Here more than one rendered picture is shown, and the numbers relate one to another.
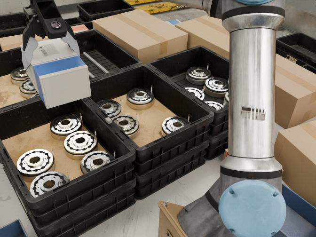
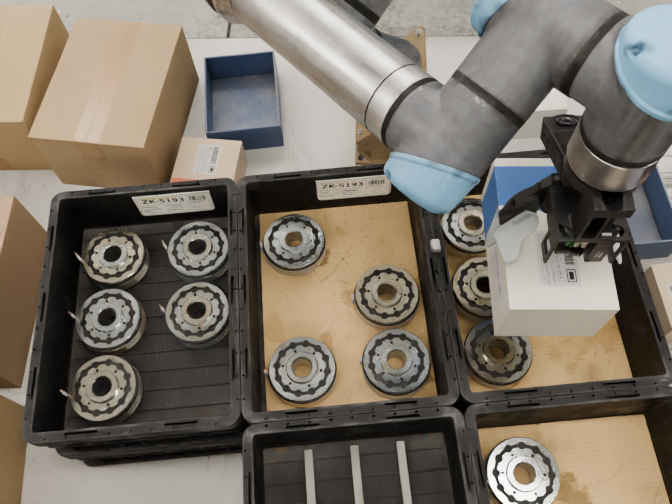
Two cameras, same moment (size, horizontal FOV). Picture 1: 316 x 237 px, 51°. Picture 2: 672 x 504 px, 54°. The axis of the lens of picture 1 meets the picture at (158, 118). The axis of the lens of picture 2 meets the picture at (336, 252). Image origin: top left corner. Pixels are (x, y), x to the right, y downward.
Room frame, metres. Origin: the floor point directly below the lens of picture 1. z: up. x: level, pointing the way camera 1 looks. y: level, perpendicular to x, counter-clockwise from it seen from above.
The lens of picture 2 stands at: (1.21, 0.29, 1.82)
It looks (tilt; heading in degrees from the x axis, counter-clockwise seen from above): 64 degrees down; 217
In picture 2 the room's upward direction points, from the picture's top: 4 degrees counter-clockwise
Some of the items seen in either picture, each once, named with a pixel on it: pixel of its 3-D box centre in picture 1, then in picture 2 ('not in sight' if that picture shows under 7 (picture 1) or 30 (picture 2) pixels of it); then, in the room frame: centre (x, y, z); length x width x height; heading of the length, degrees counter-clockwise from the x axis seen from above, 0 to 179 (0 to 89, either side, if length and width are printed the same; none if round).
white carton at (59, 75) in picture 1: (55, 70); (543, 246); (0.78, 0.29, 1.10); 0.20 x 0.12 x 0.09; 32
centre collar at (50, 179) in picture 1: (49, 184); not in sight; (0.57, 0.28, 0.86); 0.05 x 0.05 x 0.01
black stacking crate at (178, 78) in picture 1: (205, 87); (150, 313); (1.08, -0.18, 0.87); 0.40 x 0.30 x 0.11; 38
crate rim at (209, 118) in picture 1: (142, 102); (339, 283); (0.89, 0.06, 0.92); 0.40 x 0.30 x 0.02; 38
